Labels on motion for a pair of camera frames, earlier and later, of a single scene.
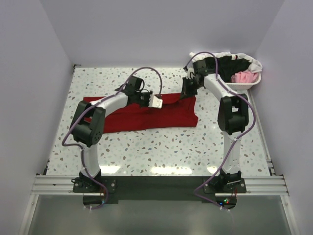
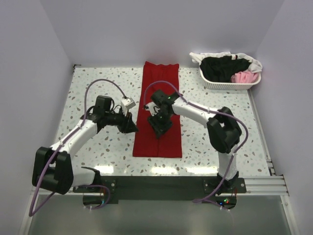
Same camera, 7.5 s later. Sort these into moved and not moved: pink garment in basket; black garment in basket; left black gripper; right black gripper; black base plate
Moved: right black gripper; left black gripper
Not moved: black garment in basket; pink garment in basket; black base plate
